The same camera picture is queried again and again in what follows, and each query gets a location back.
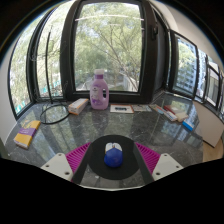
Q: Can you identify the long white red box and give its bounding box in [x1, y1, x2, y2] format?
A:
[149, 104, 178, 123]

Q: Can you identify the small orange white box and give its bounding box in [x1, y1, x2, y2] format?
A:
[67, 97, 90, 116]

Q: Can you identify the red and beige book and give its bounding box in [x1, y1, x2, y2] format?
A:
[164, 104, 190, 124]

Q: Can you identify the round black mouse pad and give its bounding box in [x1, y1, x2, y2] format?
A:
[85, 134, 141, 181]

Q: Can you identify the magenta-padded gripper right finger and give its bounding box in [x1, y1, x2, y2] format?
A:
[133, 141, 184, 186]

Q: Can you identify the white card with dark print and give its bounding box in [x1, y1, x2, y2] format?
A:
[109, 103, 135, 114]

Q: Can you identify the small blue box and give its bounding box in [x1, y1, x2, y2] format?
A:
[182, 118, 195, 132]

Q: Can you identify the black wire stand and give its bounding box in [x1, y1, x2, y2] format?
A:
[39, 30, 71, 126]

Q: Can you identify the purple detergent bottle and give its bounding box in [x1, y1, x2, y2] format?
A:
[89, 68, 110, 111]

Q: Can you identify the blue and white computer mouse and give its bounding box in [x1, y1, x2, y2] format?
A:
[103, 142, 124, 169]

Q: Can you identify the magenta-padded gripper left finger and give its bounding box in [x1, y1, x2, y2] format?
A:
[40, 142, 93, 185]

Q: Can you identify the yellow and purple book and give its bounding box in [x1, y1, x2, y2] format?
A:
[13, 119, 42, 150]

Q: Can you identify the printed paper leaflet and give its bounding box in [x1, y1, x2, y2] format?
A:
[132, 104, 153, 113]

